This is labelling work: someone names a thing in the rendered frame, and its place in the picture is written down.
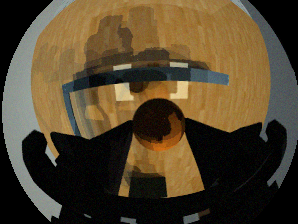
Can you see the shiny dark brown ball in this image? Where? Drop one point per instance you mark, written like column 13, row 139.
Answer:
column 158, row 124

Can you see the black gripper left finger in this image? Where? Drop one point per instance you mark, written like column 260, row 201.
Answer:
column 104, row 155

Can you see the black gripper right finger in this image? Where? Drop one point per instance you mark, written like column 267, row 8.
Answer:
column 214, row 150

